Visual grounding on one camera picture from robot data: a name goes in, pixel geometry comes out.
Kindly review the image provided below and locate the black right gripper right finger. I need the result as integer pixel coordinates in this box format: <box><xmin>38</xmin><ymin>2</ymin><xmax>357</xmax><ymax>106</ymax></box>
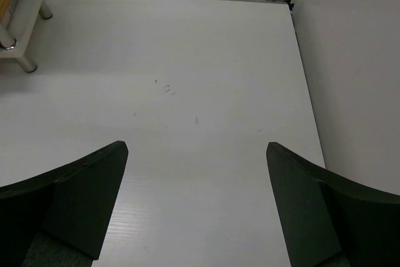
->
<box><xmin>266</xmin><ymin>142</ymin><xmax>399</xmax><ymax>266</ymax></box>

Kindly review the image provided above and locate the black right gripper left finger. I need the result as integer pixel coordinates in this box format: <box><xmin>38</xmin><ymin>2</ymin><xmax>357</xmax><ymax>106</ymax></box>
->
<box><xmin>1</xmin><ymin>141</ymin><xmax>128</xmax><ymax>266</ymax></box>

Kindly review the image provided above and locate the white two-tier shelf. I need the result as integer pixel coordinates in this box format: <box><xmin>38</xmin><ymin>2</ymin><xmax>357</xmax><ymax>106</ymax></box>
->
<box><xmin>1</xmin><ymin>0</ymin><xmax>53</xmax><ymax>73</ymax></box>

